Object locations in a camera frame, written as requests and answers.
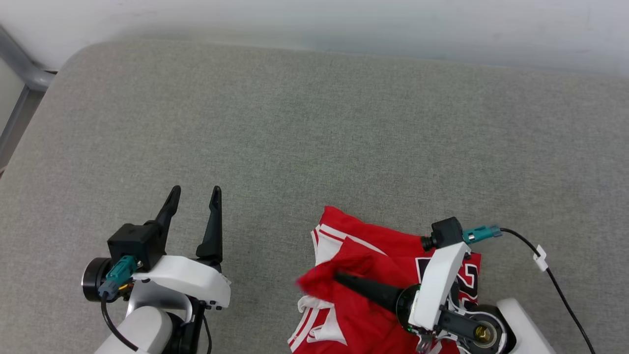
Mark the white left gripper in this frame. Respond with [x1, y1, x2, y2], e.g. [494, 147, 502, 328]
[82, 185, 231, 310]

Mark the red white basketball jersey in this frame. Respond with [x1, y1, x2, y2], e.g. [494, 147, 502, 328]
[287, 206, 482, 354]

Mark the white cable clip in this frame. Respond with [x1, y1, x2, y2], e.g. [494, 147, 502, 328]
[533, 244, 549, 272]

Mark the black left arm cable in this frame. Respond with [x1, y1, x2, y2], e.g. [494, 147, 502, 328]
[100, 298, 140, 353]

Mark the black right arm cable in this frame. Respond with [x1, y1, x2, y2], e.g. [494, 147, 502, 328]
[499, 228, 596, 354]

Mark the grey metal frame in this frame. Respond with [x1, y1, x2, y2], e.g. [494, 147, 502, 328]
[0, 25, 57, 170]

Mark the teal camera connector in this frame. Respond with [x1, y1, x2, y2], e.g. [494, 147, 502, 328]
[462, 225, 503, 244]
[98, 255, 139, 301]

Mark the teal right camera connector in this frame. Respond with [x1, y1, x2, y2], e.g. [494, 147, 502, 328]
[462, 225, 503, 244]

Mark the teal left camera connector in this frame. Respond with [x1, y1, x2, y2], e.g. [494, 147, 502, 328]
[98, 255, 139, 301]

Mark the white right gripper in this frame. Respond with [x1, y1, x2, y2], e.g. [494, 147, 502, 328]
[334, 242, 517, 354]

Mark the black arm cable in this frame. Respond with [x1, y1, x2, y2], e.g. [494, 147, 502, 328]
[499, 228, 596, 354]
[100, 298, 140, 353]

